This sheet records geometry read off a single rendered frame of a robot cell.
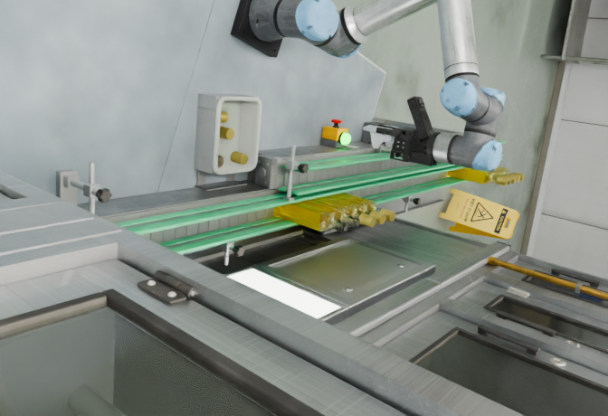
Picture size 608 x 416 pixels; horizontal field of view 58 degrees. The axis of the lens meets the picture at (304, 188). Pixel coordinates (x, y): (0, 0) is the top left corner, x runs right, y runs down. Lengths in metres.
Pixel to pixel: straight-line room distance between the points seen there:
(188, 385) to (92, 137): 1.05
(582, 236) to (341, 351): 7.10
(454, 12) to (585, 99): 6.10
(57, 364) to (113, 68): 1.04
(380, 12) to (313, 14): 0.19
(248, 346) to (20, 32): 0.99
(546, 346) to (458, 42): 0.76
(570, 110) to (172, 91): 6.29
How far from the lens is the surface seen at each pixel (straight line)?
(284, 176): 1.74
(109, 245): 0.69
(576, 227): 7.53
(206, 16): 1.62
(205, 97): 1.59
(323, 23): 1.58
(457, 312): 1.57
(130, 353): 0.51
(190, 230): 1.52
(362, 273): 1.62
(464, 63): 1.29
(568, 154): 7.44
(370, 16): 1.63
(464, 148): 1.37
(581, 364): 1.50
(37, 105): 1.37
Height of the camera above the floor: 1.98
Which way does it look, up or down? 37 degrees down
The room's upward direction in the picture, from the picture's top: 106 degrees clockwise
